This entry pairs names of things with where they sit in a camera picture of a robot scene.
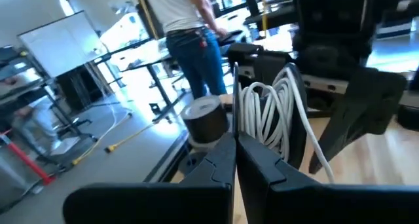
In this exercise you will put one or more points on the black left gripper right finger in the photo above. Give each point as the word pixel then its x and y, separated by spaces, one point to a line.
pixel 311 204

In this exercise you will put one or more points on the grey round base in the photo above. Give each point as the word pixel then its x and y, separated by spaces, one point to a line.
pixel 199 144

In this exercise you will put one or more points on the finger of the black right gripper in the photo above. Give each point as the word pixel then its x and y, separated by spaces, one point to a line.
pixel 265 68
pixel 366 103

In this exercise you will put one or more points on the black frame table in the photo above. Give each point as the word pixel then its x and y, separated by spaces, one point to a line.
pixel 158 83

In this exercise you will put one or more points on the black cylinder container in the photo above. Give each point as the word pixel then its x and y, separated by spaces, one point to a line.
pixel 206 125

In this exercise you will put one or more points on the red floor pole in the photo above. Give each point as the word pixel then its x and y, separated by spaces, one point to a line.
pixel 26 160

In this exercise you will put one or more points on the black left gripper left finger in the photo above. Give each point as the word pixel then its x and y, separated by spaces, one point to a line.
pixel 163 204

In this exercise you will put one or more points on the person in white shirt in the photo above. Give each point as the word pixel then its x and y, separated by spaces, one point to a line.
pixel 196 63

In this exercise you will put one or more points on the white whiteboard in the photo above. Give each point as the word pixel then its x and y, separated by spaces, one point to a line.
pixel 62 44

